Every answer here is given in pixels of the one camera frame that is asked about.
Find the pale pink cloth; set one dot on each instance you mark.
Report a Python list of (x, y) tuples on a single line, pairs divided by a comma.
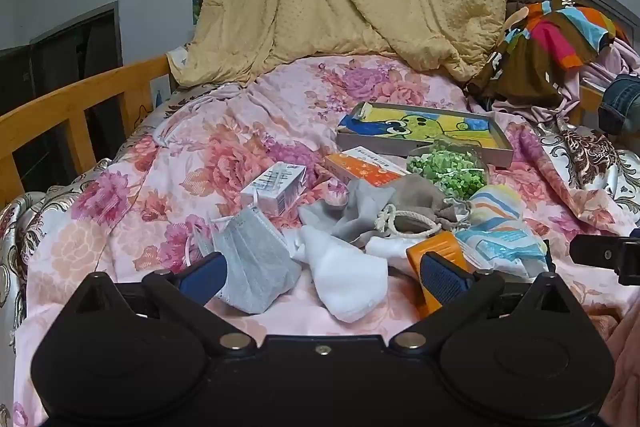
[(610, 62)]

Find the orange medicine box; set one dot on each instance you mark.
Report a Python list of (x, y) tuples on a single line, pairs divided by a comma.
[(365, 169)]

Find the person's pink fleece clothing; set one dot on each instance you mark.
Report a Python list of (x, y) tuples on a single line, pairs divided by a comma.
[(625, 357)]

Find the wooden bed rail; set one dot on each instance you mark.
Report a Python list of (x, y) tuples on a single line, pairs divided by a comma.
[(75, 94)]

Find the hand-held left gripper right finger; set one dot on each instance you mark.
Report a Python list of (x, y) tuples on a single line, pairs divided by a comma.
[(445, 279)]

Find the wooden furniture piece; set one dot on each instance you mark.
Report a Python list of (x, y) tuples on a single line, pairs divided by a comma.
[(590, 102)]

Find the pink floral bedsheet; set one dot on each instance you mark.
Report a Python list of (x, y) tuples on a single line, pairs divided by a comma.
[(150, 187)]

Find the pastel striped cloth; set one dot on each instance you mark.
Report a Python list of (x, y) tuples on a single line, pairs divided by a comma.
[(495, 207)]

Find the grey sock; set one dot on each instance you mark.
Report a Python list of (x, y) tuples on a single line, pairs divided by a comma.
[(345, 212)]

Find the dark door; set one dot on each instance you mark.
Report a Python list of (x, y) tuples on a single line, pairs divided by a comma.
[(85, 47)]

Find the bag of green peas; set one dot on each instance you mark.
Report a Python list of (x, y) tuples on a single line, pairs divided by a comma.
[(450, 169)]

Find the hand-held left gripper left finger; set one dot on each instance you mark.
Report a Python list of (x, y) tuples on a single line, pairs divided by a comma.
[(202, 279)]

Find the blue plastic packet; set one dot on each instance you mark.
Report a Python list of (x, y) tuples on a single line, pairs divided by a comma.
[(505, 247)]

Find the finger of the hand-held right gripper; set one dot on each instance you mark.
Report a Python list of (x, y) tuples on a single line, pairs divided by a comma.
[(600, 252)]

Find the white medicine box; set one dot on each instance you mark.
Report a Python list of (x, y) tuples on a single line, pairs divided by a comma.
[(275, 187)]

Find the silver floral bed cover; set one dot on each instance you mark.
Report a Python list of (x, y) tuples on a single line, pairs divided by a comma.
[(20, 227)]

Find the cardboard tray with cartoon print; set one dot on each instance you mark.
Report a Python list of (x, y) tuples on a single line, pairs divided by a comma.
[(425, 127)]

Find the white cloth with star print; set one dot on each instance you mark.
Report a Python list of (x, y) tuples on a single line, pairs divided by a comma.
[(176, 62)]

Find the colourful striped brown garment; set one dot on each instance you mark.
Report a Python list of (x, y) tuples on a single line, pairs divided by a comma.
[(545, 52)]

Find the blue jeans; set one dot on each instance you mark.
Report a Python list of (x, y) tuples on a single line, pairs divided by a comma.
[(622, 102)]

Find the orange plastic clip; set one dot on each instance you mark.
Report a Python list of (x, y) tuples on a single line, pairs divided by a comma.
[(435, 242)]

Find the grey face mask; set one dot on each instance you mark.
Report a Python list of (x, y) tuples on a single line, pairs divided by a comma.
[(255, 257)]

